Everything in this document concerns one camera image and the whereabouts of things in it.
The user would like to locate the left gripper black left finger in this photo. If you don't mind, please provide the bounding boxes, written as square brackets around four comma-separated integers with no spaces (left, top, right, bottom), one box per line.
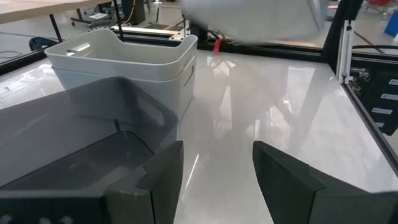
[104,139,185,224]

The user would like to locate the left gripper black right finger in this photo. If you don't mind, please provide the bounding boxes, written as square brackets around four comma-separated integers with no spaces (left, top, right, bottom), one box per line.
[252,140,374,224]

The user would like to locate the smoky grey translucent basket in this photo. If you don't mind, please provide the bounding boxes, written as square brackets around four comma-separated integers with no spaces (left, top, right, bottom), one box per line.
[0,76,180,191]

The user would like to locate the clear frosted plastic basket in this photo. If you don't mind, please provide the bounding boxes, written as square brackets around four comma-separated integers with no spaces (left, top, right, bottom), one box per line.
[179,0,323,44]

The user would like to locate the black box with white labels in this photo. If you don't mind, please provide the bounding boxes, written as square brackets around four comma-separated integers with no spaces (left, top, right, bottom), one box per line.
[349,65,398,137]

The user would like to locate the light wooden plank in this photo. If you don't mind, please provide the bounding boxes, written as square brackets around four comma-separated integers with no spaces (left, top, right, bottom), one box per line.
[267,38,318,49]

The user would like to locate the silver aluminium profile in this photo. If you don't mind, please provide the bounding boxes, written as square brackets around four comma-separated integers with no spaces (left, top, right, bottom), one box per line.
[335,19,356,85]

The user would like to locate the black column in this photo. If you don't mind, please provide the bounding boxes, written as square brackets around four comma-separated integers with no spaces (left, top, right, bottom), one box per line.
[120,0,146,26]

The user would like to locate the dark blue object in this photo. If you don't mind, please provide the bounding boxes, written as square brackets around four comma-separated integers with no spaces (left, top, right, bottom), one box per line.
[29,36,59,52]

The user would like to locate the blue bin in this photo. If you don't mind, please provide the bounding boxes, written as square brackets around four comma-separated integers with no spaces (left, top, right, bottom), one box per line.
[383,8,398,38]

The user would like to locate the red cart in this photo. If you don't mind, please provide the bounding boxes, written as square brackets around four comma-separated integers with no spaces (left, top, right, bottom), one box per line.
[363,0,398,14]

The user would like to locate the black frame post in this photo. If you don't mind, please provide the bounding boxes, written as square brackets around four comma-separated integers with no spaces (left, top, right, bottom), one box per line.
[322,0,364,65]

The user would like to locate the white metal bracket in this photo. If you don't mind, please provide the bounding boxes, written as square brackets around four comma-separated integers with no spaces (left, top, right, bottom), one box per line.
[169,17,192,40]

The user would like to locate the black cable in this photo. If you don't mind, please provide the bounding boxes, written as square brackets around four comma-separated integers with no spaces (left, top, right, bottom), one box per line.
[351,44,398,51]

